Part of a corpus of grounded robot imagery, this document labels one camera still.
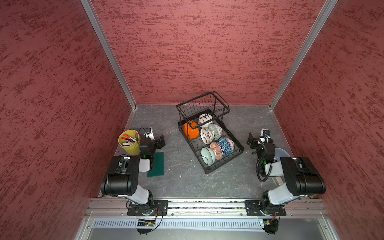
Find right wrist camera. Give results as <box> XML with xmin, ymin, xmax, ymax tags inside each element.
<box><xmin>259</xmin><ymin>129</ymin><xmax>271</xmax><ymax>144</ymax></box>

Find yellow utensil cup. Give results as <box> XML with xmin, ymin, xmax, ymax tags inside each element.
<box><xmin>118</xmin><ymin>130</ymin><xmax>141</xmax><ymax>156</ymax></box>

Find grey green patterned bowl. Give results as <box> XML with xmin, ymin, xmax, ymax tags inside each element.
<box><xmin>208</xmin><ymin>124</ymin><xmax>223</xmax><ymax>141</ymax></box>

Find pale mint green bowl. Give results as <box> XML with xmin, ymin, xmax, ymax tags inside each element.
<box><xmin>201</xmin><ymin>147</ymin><xmax>217</xmax><ymax>166</ymax></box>

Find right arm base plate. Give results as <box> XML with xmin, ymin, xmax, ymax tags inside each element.
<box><xmin>244</xmin><ymin>200</ymin><xmax>287</xmax><ymax>217</ymax></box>

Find green sponge cloth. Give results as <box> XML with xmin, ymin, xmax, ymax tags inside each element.
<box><xmin>147</xmin><ymin>153</ymin><xmax>165</xmax><ymax>178</ymax></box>

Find orange plastic bowl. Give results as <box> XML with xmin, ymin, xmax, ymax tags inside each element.
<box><xmin>183</xmin><ymin>121</ymin><xmax>200</xmax><ymax>140</ymax></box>

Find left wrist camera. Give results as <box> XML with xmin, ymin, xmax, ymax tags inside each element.
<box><xmin>145</xmin><ymin>128</ymin><xmax>155</xmax><ymax>140</ymax></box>

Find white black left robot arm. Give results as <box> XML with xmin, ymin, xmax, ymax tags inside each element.
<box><xmin>101</xmin><ymin>130</ymin><xmax>169</xmax><ymax>216</ymax></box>

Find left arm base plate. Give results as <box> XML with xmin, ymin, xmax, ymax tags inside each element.
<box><xmin>126</xmin><ymin>200</ymin><xmax>169</xmax><ymax>217</ymax></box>

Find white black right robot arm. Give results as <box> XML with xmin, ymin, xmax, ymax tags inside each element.
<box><xmin>245</xmin><ymin>130</ymin><xmax>326</xmax><ymax>217</ymax></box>

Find aluminium front rail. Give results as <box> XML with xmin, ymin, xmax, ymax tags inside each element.
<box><xmin>85</xmin><ymin>198</ymin><xmax>329</xmax><ymax>219</ymax></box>

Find black wire dish rack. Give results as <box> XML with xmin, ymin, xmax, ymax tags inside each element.
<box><xmin>177</xmin><ymin>91</ymin><xmax>244</xmax><ymax>174</ymax></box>

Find light blue mug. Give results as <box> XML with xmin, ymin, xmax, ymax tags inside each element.
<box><xmin>274</xmin><ymin>148</ymin><xmax>290</xmax><ymax>162</ymax></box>

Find red handled tool in cup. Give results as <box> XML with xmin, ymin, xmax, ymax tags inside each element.
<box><xmin>122</xmin><ymin>134</ymin><xmax>137</xmax><ymax>144</ymax></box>

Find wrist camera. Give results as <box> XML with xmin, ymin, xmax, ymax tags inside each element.
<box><xmin>145</xmin><ymin>128</ymin><xmax>155</xmax><ymax>140</ymax></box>
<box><xmin>259</xmin><ymin>129</ymin><xmax>271</xmax><ymax>144</ymax></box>

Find blue patterned bowl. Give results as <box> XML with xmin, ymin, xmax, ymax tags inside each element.
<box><xmin>218</xmin><ymin>138</ymin><xmax>232</xmax><ymax>157</ymax></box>

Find red orange patterned bowl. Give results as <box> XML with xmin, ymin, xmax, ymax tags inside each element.
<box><xmin>210</xmin><ymin>142</ymin><xmax>223</xmax><ymax>161</ymax></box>

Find white red lattice bowl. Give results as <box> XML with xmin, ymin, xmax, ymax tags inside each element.
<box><xmin>200</xmin><ymin>128</ymin><xmax>214</xmax><ymax>145</ymax></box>

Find white ceramic bowl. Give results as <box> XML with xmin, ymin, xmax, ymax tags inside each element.
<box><xmin>198</xmin><ymin>113</ymin><xmax>213</xmax><ymax>128</ymax></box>

